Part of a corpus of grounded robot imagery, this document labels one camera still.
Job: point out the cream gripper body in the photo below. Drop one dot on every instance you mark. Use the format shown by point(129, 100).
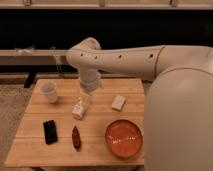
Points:
point(85, 99)

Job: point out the black eraser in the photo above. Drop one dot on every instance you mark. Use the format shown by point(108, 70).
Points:
point(50, 132)

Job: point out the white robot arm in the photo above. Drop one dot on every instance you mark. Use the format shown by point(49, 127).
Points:
point(178, 113)

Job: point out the small white box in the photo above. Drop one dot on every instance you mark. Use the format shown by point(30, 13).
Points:
point(78, 111)

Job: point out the white rectangular block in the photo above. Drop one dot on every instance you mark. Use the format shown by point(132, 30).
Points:
point(118, 102)

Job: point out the wooden table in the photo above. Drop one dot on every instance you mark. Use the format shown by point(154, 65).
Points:
point(29, 148)

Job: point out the white plastic cup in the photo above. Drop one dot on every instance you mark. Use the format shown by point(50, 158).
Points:
point(49, 90)

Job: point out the red chili pepper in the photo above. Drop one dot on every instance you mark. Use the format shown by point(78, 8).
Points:
point(76, 138)

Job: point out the orange bowl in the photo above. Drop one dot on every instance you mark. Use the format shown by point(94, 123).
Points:
point(123, 138)

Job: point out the metal rail beam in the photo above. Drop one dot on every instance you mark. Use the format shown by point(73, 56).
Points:
point(31, 57)

